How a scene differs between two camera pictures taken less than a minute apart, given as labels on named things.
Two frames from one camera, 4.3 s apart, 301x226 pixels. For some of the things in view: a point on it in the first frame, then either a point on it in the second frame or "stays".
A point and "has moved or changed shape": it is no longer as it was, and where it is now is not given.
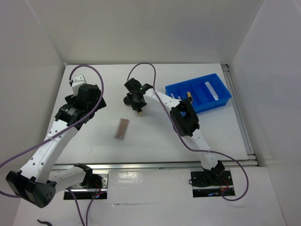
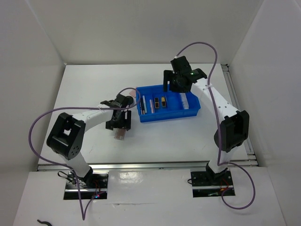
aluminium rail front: (136, 166) stays
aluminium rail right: (251, 158) stays
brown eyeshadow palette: (122, 129) stays
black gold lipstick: (189, 96) has moved or changed shape
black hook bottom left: (47, 223) stays
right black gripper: (135, 106) -> (168, 76)
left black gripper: (70, 99) -> (110, 125)
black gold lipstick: (140, 112) -> (156, 102)
